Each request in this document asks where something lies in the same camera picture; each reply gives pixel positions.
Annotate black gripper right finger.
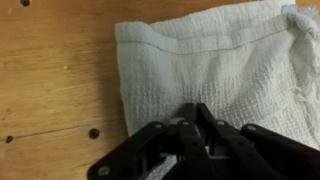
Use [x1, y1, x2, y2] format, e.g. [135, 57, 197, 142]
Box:
[196, 103, 320, 180]

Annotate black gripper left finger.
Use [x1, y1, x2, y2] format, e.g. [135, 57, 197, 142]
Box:
[87, 103, 214, 180]

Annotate white woven towel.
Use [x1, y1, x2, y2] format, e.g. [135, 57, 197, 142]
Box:
[114, 0, 320, 180]

